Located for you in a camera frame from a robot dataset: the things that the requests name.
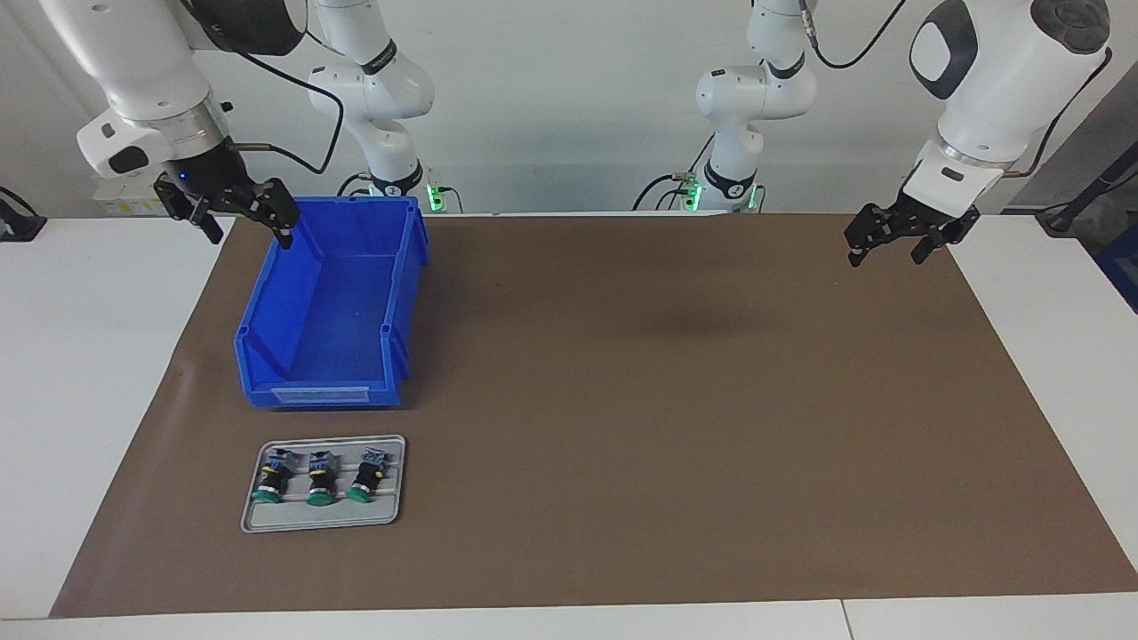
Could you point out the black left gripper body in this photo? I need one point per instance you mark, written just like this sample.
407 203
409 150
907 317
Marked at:
938 222

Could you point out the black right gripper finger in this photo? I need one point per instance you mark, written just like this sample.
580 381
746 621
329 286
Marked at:
187 206
271 200

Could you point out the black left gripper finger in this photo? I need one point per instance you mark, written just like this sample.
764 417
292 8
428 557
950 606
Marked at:
871 227
933 242

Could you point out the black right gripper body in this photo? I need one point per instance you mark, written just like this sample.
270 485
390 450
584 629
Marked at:
209 173

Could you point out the green push button switch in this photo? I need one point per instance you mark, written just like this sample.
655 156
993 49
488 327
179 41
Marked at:
272 480
369 478
322 480

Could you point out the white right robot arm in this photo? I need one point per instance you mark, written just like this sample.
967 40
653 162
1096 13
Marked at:
151 62

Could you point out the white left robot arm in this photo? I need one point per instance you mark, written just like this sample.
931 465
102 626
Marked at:
1005 80

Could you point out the white cardboard box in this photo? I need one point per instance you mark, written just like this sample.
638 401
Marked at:
120 200

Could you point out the blue plastic storage bin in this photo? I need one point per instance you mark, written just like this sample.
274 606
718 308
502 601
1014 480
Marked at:
338 311

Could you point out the black stand pole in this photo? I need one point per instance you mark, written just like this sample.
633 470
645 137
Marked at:
1080 200

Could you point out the green lit base connector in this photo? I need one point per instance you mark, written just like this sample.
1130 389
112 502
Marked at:
692 194
436 196

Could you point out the blue crate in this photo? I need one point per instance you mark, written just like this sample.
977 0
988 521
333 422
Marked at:
1122 276

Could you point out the brown table mat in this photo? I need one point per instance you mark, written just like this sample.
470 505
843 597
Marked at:
711 489

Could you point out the grey metal tray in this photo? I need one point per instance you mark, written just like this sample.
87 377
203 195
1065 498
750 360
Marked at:
293 517

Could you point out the black clamp mount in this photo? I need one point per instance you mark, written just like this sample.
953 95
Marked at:
18 222

